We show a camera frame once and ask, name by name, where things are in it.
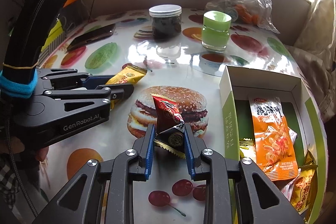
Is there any red white candy bar wrapper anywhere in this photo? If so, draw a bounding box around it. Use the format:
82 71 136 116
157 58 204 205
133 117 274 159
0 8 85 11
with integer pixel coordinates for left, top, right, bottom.
280 128 301 201

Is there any green white cardboard box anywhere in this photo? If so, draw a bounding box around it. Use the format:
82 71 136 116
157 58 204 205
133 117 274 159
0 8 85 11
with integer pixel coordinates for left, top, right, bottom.
219 66 328 223

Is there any green cream jar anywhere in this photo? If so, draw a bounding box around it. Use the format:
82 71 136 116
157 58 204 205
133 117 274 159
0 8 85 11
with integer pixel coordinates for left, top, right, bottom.
202 11 231 52

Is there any long yellow snack bar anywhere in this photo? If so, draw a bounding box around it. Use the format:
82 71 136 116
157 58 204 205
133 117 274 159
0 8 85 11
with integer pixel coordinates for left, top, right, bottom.
105 64 148 110

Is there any patterned beige curtain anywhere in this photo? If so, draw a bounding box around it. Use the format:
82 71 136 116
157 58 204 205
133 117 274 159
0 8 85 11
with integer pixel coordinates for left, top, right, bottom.
287 0 335 122

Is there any blue wrist strap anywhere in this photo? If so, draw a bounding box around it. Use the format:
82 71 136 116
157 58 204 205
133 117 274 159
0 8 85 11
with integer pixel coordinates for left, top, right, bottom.
0 69 39 99

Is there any person left hand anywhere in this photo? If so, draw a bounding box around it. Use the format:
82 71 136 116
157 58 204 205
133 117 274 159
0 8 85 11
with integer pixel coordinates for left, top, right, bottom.
0 137 49 162

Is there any yellow peanut candy packet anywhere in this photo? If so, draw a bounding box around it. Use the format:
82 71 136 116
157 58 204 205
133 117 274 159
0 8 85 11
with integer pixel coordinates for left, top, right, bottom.
290 151 317 214

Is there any black smartphone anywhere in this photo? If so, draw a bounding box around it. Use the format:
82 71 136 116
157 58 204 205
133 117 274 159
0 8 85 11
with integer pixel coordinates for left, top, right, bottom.
67 24 116 52

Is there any yellow green box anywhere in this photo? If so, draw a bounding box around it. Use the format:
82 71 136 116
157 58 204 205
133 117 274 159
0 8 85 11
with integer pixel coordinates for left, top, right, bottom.
41 19 66 52

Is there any gold snack bar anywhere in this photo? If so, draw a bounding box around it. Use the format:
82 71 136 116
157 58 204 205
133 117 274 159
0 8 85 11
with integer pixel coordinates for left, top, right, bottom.
239 138 257 163

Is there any black white striped box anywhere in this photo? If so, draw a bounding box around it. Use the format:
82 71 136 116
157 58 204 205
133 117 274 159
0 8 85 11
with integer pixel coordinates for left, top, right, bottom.
38 30 66 67

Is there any clear jar white lid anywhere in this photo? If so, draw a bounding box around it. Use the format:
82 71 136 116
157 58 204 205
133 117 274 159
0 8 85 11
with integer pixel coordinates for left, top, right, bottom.
149 4 182 39

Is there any plaid sleeve forearm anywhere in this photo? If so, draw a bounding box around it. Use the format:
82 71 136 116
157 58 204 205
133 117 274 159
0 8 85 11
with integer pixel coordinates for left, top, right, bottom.
0 152 40 214

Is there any red black triangular packet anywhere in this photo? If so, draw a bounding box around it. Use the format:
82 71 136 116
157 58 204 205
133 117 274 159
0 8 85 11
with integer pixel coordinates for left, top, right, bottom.
151 93 185 159

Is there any clear plastic bag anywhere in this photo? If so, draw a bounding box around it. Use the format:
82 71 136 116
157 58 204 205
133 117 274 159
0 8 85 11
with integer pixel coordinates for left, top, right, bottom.
206 0 280 34

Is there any black cable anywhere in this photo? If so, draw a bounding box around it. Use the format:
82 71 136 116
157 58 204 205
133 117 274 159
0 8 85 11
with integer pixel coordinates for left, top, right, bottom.
4 0 66 218

